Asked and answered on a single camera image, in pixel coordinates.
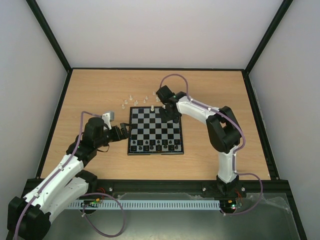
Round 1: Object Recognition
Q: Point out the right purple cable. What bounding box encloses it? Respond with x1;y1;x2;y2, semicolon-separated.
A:
159;73;264;217

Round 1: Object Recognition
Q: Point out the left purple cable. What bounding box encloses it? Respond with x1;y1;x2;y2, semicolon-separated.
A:
12;110;125;240

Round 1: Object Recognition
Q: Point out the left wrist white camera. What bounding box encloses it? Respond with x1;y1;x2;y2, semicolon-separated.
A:
101;111;115;130

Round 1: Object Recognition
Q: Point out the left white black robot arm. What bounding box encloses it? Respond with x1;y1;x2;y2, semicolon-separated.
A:
7;113;131;240

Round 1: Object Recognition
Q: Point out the black and white chessboard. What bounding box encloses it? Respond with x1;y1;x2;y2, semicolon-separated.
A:
127;106;184;156

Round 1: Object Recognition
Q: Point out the white slotted cable duct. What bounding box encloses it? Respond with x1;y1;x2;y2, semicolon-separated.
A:
66;199;221;211

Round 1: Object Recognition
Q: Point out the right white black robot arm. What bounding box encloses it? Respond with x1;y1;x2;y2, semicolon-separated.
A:
156;85;243;196

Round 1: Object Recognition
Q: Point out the purple cable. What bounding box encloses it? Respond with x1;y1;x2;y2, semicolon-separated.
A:
12;110;125;240
159;73;264;217

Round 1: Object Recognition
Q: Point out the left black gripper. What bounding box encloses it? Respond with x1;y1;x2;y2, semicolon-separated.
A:
95;123;134;148

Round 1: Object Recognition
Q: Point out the black aluminium frame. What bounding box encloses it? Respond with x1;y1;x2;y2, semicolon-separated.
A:
4;0;308;240

